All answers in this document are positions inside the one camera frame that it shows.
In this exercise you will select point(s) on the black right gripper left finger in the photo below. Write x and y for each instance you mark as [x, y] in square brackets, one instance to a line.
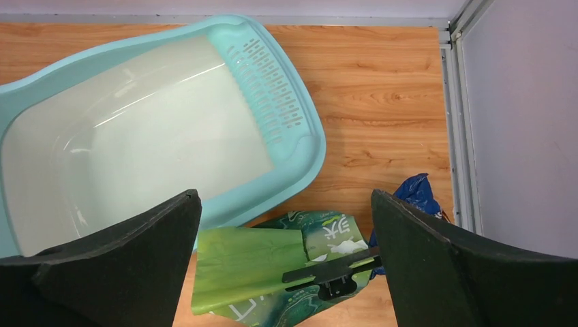
[130, 274]

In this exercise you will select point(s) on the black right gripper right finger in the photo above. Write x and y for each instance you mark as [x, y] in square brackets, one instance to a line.
[442, 275]

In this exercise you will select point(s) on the green cat litter bag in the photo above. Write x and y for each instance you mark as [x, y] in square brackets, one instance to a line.
[239, 270]

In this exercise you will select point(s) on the light blue litter box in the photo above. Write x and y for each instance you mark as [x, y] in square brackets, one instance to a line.
[108, 133]

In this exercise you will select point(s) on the blue plastic bag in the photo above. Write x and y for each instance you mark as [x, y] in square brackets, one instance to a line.
[416, 191]

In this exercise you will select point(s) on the black bag clip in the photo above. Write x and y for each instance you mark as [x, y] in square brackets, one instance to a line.
[334, 278]

